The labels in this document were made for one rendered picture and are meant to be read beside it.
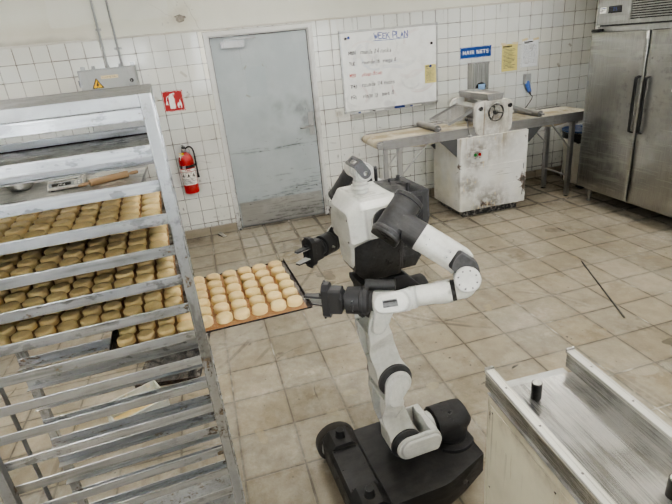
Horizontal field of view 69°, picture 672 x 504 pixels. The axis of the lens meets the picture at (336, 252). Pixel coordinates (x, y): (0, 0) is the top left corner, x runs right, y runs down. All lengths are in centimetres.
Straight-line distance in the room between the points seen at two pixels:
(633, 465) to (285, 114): 476
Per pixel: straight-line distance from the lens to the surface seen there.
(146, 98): 129
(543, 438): 147
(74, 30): 552
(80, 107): 130
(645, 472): 154
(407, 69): 591
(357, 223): 160
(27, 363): 207
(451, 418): 233
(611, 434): 161
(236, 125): 552
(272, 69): 553
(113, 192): 136
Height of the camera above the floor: 189
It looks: 23 degrees down
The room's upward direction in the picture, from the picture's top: 6 degrees counter-clockwise
